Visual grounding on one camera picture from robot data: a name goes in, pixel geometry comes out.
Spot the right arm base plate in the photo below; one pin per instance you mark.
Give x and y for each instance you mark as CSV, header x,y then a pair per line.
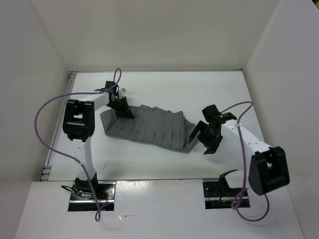
x,y
214,198

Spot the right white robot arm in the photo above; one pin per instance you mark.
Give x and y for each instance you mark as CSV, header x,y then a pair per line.
x,y
267,165

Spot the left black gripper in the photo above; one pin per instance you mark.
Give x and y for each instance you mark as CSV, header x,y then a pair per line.
x,y
125,112

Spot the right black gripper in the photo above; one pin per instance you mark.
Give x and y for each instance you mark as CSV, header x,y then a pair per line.
x,y
211,145

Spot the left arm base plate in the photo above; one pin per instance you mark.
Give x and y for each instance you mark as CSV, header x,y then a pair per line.
x,y
83,200

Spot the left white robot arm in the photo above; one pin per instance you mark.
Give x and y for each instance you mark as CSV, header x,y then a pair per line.
x,y
79,126

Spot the grey pleated skirt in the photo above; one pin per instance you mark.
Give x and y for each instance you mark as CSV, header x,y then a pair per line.
x,y
154,126

